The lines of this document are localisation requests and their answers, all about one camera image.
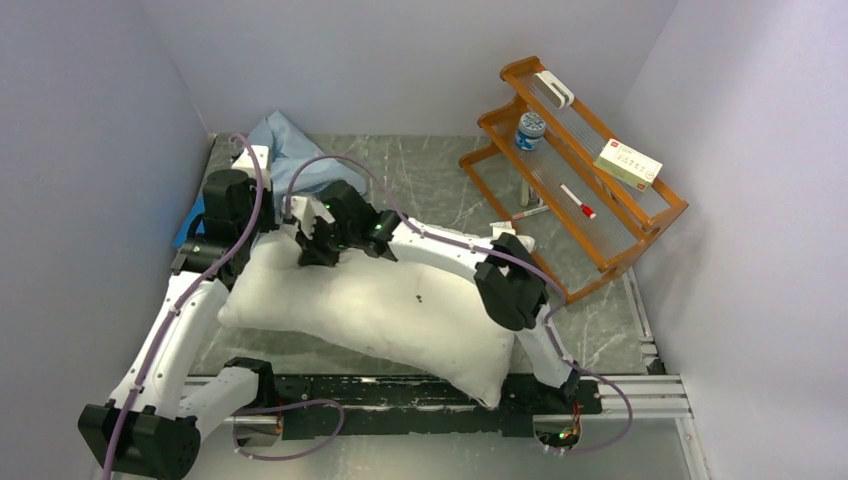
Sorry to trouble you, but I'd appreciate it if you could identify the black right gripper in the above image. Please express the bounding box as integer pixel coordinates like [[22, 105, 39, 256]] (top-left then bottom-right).
[[294, 216, 357, 272]]

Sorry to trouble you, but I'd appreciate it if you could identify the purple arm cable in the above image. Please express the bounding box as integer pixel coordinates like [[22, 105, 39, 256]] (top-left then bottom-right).
[[283, 155, 634, 399], [99, 133, 266, 480]]

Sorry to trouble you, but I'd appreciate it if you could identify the white pillow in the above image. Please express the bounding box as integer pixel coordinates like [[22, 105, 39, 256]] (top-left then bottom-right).
[[218, 230, 515, 408]]

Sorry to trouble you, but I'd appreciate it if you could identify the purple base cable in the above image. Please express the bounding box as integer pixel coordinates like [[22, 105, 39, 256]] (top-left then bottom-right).
[[543, 377, 635, 458], [231, 398, 346, 463]]

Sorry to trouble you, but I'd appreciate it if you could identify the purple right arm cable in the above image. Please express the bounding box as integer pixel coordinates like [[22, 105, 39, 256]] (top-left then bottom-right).
[[283, 155, 634, 399]]

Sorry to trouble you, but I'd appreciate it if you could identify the orange wooden shelf rack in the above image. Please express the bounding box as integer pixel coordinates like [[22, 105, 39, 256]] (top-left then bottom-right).
[[459, 56, 688, 303]]

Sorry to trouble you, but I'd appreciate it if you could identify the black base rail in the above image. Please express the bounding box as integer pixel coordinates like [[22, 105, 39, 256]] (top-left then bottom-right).
[[269, 373, 602, 440]]

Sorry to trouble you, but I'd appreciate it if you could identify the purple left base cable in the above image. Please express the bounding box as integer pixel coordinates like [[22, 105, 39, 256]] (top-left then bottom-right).
[[231, 398, 346, 463]]

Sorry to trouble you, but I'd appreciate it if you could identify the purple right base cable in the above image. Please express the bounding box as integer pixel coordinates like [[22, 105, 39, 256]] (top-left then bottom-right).
[[543, 377, 635, 458]]

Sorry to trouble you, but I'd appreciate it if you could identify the red white marker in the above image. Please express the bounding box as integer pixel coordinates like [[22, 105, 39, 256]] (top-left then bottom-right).
[[559, 183, 596, 220]]

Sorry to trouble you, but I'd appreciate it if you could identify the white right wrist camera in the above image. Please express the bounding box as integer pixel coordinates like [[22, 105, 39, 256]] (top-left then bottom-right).
[[282, 196, 328, 240]]

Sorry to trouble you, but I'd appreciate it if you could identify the grey pen on table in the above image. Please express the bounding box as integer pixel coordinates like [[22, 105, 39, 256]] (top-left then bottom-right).
[[510, 205, 550, 220]]

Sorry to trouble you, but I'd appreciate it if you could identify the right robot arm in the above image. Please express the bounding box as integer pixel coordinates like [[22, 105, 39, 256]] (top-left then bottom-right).
[[282, 181, 581, 414]]

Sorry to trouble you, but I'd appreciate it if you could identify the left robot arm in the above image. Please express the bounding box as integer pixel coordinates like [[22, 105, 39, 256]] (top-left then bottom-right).
[[78, 169, 281, 479]]

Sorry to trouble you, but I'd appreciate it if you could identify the white medicine box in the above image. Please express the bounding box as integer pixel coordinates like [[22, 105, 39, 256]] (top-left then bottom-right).
[[593, 138, 663, 191]]

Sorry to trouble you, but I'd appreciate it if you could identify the white rectangular device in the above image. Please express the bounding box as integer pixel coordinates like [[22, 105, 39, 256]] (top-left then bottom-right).
[[532, 70, 575, 109]]

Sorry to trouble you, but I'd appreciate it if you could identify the light blue pillowcase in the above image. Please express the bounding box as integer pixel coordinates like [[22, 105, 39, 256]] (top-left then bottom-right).
[[247, 111, 368, 206]]

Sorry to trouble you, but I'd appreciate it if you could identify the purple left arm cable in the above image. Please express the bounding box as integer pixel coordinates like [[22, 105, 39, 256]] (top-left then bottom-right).
[[99, 133, 266, 480]]

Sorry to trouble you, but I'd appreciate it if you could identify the blue white jar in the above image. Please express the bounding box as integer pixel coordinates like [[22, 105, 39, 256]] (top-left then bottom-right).
[[514, 111, 547, 151]]

